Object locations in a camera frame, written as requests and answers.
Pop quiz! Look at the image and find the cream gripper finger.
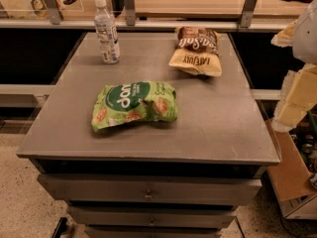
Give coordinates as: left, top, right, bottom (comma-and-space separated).
270, 21, 296, 48

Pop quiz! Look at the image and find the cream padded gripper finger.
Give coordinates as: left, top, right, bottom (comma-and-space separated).
271, 63, 317, 132

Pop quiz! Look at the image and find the brown and yellow chip bag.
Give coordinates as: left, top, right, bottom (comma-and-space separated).
168, 27, 222, 76

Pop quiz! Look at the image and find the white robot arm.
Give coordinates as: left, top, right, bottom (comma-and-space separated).
271, 0, 317, 132

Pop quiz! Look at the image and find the green rice chip bag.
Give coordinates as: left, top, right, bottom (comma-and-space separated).
91, 81, 178, 132

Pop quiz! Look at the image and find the green stick in box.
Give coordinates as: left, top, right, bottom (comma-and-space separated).
307, 110, 317, 138

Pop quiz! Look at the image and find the cardboard box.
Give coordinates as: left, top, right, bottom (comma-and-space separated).
265, 120, 317, 220

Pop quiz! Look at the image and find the grey drawer cabinet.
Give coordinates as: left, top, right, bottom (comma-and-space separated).
18, 33, 279, 238

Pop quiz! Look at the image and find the clear plastic water bottle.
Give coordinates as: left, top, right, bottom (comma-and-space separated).
94, 0, 120, 64

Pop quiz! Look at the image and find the top cabinet drawer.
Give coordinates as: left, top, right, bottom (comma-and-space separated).
38, 174, 262, 205

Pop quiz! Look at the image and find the cabinet drawer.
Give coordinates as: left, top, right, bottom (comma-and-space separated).
67, 206, 235, 229
38, 174, 262, 205

